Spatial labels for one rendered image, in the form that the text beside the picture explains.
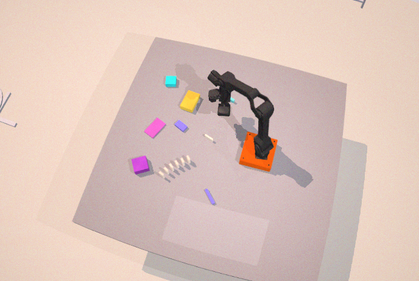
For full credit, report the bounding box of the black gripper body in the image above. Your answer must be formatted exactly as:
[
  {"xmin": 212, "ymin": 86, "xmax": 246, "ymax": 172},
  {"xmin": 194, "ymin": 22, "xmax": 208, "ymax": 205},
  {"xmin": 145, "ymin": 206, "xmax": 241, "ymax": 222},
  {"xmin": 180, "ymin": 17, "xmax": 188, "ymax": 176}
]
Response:
[{"xmin": 217, "ymin": 92, "xmax": 231, "ymax": 116}]

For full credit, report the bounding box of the small cyan block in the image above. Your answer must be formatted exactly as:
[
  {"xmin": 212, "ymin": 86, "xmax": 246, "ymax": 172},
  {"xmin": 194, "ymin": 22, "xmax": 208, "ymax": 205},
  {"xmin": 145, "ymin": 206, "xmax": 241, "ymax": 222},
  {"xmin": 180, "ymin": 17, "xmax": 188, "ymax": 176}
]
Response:
[{"xmin": 165, "ymin": 76, "xmax": 177, "ymax": 87}]

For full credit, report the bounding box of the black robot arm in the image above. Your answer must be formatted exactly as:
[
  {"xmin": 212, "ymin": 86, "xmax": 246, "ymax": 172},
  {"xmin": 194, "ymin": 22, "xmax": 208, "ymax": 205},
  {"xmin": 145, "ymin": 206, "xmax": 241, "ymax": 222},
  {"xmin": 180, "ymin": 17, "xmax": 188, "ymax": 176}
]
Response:
[{"xmin": 208, "ymin": 70, "xmax": 274, "ymax": 160}]

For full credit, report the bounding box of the yellow rectangular block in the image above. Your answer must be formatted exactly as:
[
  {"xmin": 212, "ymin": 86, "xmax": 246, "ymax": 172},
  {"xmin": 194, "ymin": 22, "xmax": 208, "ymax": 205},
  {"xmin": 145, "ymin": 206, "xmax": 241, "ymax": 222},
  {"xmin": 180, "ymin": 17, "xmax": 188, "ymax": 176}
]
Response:
[{"xmin": 180, "ymin": 90, "xmax": 200, "ymax": 113}]

